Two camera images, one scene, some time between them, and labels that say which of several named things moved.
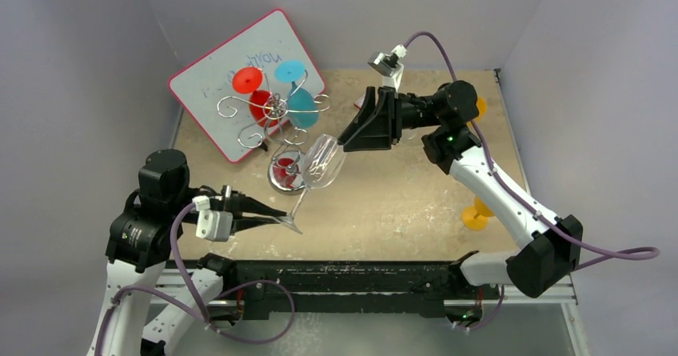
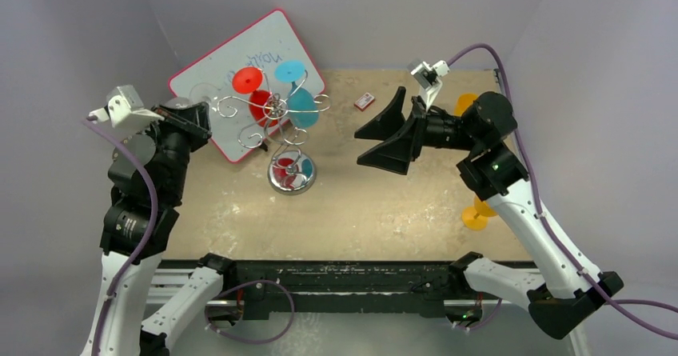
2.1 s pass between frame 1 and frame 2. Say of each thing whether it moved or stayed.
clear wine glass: moved
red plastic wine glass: stayed
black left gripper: moved
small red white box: stayed
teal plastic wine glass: stayed
